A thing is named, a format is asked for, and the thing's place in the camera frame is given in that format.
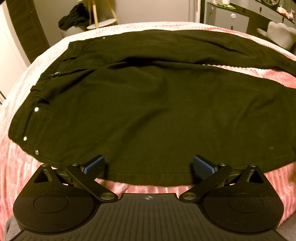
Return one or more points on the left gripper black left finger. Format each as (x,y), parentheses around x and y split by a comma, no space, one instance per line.
(85,175)

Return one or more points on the white round side table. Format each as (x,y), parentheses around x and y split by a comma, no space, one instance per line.
(100,14)

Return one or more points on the black clothes pile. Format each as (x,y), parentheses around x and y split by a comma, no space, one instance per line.
(78,16)

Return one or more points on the grey dresser with knobs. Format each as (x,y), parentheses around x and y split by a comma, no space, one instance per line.
(246,16)

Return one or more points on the pink ribbed bed blanket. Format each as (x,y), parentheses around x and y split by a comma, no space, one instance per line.
(17,167)

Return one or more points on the black pants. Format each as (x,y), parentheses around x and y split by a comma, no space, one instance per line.
(150,101)

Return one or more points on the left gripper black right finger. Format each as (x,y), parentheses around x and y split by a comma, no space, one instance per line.
(211,175)

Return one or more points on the dark wooden door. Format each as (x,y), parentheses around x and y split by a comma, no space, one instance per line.
(28,27)

